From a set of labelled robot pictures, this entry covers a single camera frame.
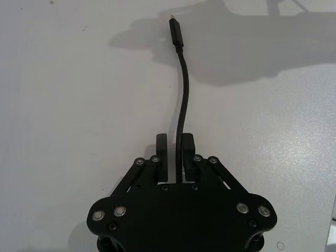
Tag black cable with plug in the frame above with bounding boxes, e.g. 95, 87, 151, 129
169, 14, 191, 184

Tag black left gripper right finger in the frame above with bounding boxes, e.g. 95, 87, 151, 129
181, 133, 252, 195

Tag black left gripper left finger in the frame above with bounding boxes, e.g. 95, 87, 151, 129
109, 133, 171, 197

